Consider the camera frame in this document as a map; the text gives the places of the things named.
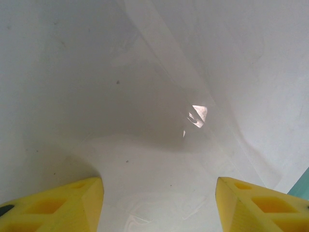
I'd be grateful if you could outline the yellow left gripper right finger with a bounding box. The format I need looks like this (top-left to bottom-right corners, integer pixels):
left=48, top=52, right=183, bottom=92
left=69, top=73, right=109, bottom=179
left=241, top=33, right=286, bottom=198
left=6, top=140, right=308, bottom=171
left=215, top=176, right=309, bottom=232

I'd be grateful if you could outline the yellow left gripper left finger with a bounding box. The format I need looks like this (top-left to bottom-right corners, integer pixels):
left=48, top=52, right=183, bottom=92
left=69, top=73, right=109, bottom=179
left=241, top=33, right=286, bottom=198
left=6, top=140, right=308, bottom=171
left=0, top=176, right=105, bottom=232

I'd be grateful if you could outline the green paper folder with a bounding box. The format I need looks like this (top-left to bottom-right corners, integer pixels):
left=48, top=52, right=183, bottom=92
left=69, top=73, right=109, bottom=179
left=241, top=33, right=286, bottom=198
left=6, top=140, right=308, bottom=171
left=286, top=168, right=309, bottom=203

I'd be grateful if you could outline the white paper sheet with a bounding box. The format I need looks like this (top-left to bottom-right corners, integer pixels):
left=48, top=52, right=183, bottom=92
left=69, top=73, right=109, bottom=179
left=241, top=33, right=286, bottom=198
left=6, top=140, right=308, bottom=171
left=0, top=0, right=309, bottom=232

